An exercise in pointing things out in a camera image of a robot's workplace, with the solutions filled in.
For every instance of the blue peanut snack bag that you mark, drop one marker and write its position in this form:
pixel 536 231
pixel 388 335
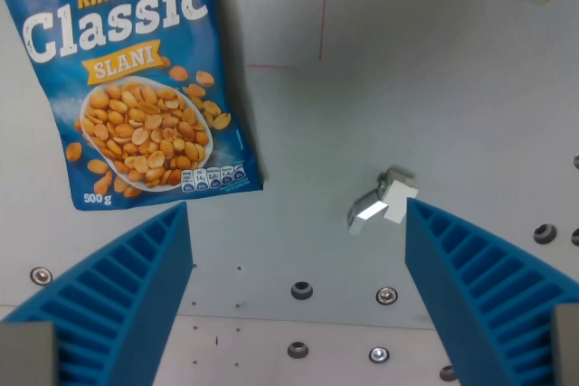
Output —
pixel 131 87

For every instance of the small metal bracket piece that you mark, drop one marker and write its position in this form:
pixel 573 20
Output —
pixel 382 200

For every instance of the silver table screw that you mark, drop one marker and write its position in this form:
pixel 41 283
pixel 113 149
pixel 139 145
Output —
pixel 41 275
pixel 386 295
pixel 379 354

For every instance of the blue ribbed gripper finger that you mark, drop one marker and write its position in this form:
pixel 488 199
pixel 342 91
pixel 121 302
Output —
pixel 493 295
pixel 122 295

